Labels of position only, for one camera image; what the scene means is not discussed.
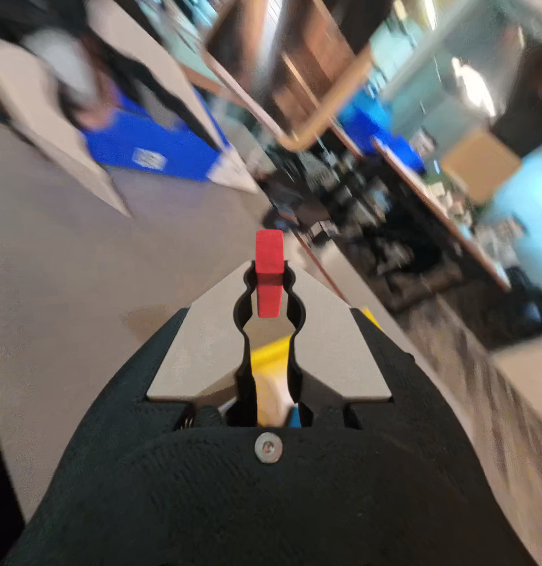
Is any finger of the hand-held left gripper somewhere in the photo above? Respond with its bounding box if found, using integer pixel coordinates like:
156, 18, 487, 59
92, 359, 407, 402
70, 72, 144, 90
86, 0, 260, 194
0, 35, 133, 218

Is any yellow bin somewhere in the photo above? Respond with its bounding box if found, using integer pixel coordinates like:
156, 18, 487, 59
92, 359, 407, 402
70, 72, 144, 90
250, 306, 383, 429

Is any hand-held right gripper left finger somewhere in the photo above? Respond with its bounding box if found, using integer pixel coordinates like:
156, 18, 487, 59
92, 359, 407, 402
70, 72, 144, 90
146, 261, 259, 427

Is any cardboard box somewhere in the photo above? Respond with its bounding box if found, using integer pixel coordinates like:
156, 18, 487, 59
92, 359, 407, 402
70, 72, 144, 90
441, 128, 521, 204

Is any large blue bin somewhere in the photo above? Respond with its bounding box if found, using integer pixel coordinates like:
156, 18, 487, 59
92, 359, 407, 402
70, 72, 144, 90
83, 84, 229, 182

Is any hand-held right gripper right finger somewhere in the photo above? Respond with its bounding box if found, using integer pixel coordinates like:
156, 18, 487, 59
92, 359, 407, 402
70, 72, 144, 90
284, 262, 394, 426

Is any monitor with tan rim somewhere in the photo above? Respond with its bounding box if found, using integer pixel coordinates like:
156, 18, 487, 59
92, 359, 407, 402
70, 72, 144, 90
204, 0, 373, 153

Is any wooden table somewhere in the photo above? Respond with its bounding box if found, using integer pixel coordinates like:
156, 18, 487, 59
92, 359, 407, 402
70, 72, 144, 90
373, 137, 510, 292

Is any red block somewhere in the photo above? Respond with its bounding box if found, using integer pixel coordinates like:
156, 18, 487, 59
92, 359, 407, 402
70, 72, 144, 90
255, 230, 285, 319

